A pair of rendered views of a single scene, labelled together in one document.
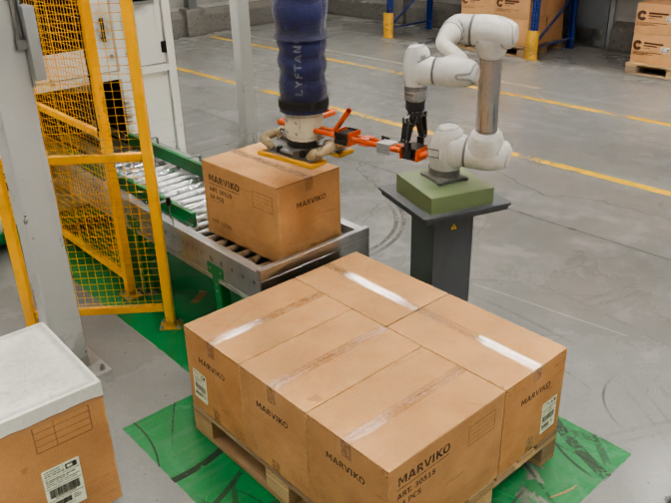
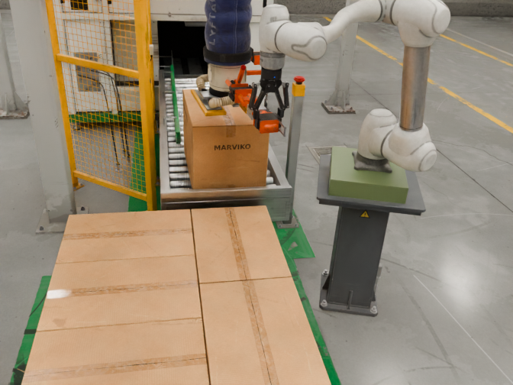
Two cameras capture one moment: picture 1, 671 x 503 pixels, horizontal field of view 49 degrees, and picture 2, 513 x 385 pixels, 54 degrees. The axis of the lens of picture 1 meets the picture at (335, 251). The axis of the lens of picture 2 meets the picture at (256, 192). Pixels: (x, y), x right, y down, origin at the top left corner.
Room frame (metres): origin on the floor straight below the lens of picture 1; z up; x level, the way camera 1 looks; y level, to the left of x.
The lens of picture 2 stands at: (1.27, -1.20, 1.90)
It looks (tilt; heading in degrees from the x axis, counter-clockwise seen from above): 29 degrees down; 30
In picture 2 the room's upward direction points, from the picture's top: 3 degrees clockwise
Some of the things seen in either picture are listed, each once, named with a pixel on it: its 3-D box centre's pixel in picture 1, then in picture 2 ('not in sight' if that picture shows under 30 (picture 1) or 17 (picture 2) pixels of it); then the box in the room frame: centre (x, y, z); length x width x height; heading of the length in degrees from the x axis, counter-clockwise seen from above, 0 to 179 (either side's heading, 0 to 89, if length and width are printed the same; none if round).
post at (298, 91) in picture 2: not in sight; (291, 158); (3.96, 0.10, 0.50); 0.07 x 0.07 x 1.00; 41
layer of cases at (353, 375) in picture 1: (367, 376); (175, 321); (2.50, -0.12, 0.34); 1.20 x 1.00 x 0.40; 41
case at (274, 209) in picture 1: (271, 200); (222, 137); (3.48, 0.32, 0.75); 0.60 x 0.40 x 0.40; 44
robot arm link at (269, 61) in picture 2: (415, 93); (272, 59); (2.84, -0.33, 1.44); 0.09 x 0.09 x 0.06
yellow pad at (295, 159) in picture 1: (291, 154); (208, 98); (3.15, 0.19, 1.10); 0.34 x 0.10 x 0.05; 49
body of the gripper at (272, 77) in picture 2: (414, 111); (270, 79); (2.84, -0.33, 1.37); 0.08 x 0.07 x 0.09; 138
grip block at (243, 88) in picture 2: (346, 136); (241, 92); (3.06, -0.06, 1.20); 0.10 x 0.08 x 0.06; 139
